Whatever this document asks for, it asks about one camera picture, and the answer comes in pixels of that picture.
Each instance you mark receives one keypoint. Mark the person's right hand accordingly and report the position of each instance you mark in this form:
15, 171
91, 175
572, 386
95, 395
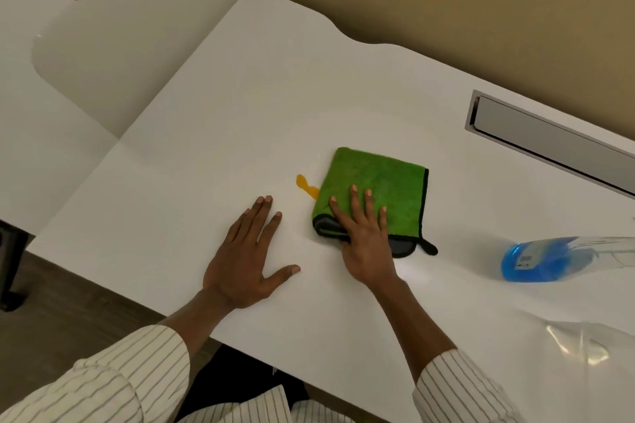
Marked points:
368, 251

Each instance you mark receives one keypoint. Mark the person's left hand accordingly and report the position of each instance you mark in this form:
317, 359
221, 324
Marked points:
238, 269

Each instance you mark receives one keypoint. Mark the person's left thumb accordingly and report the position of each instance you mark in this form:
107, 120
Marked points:
283, 279

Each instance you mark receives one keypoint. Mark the person's left middle finger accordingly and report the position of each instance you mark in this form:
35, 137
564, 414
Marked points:
261, 222

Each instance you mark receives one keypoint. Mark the person's right little finger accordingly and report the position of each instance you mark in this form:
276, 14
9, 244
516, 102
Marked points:
383, 224

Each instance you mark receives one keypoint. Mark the person's right middle finger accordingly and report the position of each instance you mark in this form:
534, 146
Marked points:
357, 207

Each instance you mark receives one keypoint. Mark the person's left little finger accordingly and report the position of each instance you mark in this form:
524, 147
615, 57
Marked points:
237, 229

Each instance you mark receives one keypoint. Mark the green microfibre cloth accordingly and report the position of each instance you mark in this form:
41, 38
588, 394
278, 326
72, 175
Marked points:
392, 189

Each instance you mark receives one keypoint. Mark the person's left forearm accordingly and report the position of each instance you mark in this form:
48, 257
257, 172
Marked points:
149, 358

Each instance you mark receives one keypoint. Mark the person's right forearm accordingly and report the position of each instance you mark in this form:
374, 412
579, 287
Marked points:
431, 348

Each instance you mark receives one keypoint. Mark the orange liquid spill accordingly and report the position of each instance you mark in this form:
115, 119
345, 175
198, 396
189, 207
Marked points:
303, 184

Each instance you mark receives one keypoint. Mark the black trousers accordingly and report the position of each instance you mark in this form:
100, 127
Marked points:
238, 373

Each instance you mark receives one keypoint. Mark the white striped shirt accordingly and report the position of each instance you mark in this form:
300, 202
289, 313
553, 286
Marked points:
258, 408

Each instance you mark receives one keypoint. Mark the blue liquid spray bottle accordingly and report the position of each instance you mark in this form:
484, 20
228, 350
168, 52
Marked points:
540, 259

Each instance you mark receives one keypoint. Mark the white desk divider panel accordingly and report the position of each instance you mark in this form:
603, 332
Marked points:
139, 26

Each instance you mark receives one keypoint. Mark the black desk leg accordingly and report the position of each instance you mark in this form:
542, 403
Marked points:
11, 264

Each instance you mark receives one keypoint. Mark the beige partition screen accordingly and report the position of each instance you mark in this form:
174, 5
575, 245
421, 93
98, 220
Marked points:
471, 6

